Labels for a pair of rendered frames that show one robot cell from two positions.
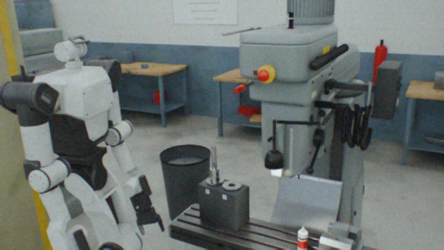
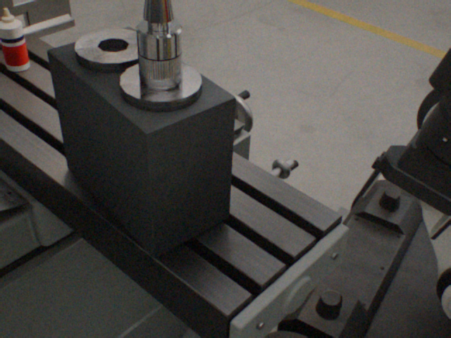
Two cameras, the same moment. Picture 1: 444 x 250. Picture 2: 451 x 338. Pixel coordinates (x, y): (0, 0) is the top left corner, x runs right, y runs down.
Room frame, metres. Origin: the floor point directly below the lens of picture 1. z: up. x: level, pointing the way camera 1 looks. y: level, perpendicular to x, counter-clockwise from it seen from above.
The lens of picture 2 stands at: (2.29, 0.21, 1.48)
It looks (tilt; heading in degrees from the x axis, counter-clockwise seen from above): 39 degrees down; 191
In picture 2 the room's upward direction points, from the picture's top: 3 degrees clockwise
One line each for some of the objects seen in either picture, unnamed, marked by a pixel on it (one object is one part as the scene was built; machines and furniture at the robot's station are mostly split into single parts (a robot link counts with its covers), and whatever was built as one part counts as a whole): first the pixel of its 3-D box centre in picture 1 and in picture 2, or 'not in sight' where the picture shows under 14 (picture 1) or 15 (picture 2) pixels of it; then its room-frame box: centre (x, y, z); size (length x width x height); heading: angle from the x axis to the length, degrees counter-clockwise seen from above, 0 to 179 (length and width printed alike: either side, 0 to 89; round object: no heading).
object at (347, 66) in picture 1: (323, 67); not in sight; (1.98, -0.53, 1.66); 0.80 x 0.23 x 0.20; 150
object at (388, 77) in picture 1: (389, 89); not in sight; (1.64, -0.72, 1.62); 0.20 x 0.09 x 0.21; 150
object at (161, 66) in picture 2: (214, 175); (160, 58); (1.78, 0.03, 1.19); 0.05 x 0.05 x 0.05
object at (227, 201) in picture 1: (223, 201); (141, 132); (1.74, -0.01, 1.06); 0.22 x 0.12 x 0.20; 53
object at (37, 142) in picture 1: (42, 154); not in sight; (1.28, 0.60, 1.52); 0.13 x 0.12 x 0.22; 161
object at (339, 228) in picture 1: (340, 231); not in sight; (1.43, -0.49, 1.08); 0.06 x 0.05 x 0.06; 58
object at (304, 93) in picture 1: (293, 81); not in sight; (1.58, -0.30, 1.68); 0.34 x 0.24 x 0.10; 150
